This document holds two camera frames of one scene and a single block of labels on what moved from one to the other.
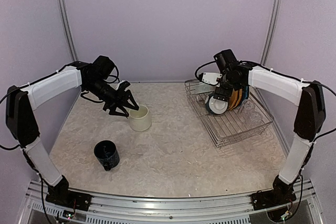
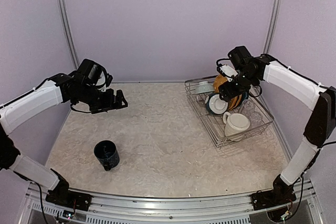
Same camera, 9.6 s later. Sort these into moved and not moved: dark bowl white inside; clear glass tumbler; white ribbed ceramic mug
Moved: white ribbed ceramic mug
Not moved: clear glass tumbler; dark bowl white inside
